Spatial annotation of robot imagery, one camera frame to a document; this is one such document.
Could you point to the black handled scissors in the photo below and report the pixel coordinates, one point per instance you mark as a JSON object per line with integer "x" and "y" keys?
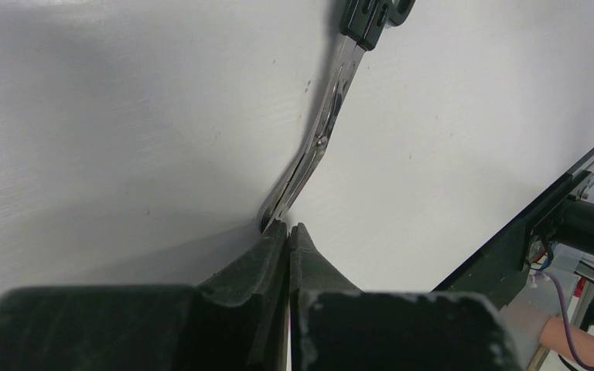
{"x": 361, "y": 26}

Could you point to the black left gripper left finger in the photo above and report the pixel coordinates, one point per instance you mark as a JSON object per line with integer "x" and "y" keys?
{"x": 235, "y": 320}

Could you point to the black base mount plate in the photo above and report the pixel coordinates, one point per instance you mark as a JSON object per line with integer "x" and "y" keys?
{"x": 497, "y": 270}

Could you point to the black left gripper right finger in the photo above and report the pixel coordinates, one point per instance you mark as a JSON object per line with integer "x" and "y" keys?
{"x": 337, "y": 326}

